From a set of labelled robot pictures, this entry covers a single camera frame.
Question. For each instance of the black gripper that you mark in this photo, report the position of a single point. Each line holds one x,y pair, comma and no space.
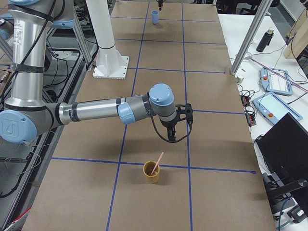
168,125
159,3

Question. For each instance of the light blue cup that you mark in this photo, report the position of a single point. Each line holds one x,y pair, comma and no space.
155,17

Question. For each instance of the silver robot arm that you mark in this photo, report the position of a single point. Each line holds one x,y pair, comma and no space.
26,115

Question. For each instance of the yellow wooden cup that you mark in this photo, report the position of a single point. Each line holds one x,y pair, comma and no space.
151,171

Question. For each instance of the pink chopstick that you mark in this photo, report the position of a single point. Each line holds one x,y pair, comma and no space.
157,163

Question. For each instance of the black power strip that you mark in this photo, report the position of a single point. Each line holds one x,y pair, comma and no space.
249,111

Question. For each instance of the small metal cylinder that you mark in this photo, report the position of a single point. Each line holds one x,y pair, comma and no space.
239,79

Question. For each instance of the metal rod stand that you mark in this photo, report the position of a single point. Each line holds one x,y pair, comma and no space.
288,80

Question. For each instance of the near blue teach pendant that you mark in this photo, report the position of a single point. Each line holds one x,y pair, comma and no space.
273,108

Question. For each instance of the blue teach pendant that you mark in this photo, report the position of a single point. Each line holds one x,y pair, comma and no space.
273,108
272,82

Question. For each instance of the black water bottle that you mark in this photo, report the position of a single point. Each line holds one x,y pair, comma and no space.
265,40

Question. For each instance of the far blue teach pendant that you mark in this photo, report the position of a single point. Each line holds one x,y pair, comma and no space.
272,82

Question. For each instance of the black laptop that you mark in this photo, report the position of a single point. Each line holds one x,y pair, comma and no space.
285,149

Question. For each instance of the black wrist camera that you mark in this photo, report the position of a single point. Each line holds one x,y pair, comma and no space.
184,112

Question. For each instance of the white camera stand column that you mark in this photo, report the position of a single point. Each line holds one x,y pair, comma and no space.
109,62

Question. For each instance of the aluminium frame post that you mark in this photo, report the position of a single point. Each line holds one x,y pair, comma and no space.
257,20

